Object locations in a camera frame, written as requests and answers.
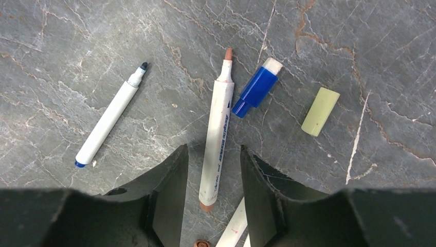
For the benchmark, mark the pale yellow pen cap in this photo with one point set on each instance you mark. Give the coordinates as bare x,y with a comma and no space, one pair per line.
319,111

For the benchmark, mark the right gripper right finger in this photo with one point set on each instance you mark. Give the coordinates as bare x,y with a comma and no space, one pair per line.
283,212

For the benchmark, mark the white pen blue end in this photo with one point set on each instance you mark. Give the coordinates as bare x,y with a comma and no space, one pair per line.
110,116

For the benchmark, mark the brown pen cap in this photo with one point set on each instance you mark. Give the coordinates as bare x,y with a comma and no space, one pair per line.
201,243

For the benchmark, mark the blue pen cap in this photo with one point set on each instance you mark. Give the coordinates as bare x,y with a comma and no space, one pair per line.
258,87

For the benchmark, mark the white pen capped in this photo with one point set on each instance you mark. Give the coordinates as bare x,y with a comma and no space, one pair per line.
247,241

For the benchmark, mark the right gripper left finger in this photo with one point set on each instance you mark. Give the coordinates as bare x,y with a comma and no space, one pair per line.
147,211

